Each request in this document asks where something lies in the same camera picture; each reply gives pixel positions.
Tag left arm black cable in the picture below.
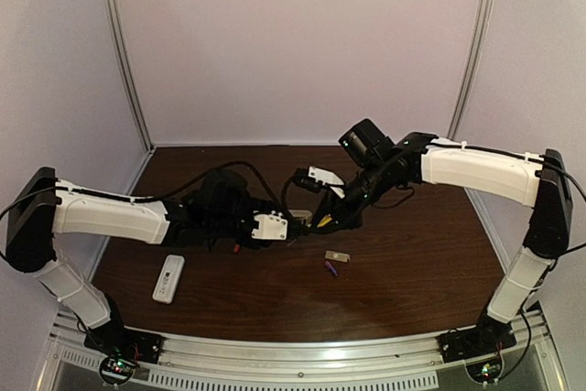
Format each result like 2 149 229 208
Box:
0 160 294 255

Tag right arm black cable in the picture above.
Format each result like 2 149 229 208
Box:
279 143 586 255

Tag grey remote control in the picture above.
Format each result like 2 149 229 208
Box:
289 209 313 223

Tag grey battery cover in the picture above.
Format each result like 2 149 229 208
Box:
324 250 351 263

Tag yellow handled screwdriver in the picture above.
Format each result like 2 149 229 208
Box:
317 214 331 228

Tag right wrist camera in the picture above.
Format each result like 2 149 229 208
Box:
292 166 345 199

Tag aluminium front rail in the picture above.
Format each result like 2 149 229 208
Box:
45 333 559 391

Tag white remote control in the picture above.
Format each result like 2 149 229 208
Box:
152 255 185 304

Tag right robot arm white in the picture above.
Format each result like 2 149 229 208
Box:
309 119 573 327

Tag aluminium frame post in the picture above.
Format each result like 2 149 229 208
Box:
104 0 155 153
448 0 494 139

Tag purple battery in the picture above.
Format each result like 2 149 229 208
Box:
324 261 339 277

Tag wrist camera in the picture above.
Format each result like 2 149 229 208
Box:
251 212 301 241
292 166 345 199

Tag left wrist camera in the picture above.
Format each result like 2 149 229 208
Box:
251 212 301 241

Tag left aluminium frame post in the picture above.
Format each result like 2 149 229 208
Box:
104 0 155 153

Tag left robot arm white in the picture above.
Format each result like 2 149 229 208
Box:
4 167 288 330

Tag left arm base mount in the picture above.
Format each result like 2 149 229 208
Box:
83 329 164 364

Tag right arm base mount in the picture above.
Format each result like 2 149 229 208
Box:
437 325 516 363

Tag right aluminium frame post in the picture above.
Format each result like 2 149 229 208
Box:
448 0 494 139

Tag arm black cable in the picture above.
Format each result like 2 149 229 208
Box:
279 143 586 255
0 160 294 255

